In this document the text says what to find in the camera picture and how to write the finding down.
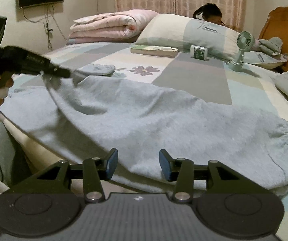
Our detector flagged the grey sweatpants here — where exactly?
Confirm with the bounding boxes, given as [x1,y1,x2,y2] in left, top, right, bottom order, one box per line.
[1,64,288,196]

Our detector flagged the patchwork bed sheet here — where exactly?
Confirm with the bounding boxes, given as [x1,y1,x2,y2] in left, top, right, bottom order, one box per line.
[1,42,288,240]

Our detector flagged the folded pink quilt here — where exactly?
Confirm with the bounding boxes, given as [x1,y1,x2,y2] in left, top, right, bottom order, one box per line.
[67,9,158,45]

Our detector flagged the green paperback book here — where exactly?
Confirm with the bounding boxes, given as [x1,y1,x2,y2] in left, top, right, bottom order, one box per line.
[130,45,179,58]

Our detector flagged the patchwork pillow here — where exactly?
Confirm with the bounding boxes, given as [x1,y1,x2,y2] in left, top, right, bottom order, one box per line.
[135,14,239,61]

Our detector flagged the green white tissue pack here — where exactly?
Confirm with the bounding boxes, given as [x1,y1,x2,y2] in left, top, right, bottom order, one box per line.
[190,45,208,61]

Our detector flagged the green handheld fan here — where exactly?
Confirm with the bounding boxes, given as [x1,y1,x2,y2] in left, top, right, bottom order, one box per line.
[229,31,255,72]

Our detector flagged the grey plush toy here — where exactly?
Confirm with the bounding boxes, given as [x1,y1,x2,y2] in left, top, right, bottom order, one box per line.
[259,37,283,56]

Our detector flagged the person behind pillow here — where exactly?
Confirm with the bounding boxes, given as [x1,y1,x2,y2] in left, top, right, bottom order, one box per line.
[192,3,225,26]

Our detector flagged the black wall cable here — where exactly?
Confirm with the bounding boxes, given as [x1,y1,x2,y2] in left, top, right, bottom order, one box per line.
[22,3,70,52]

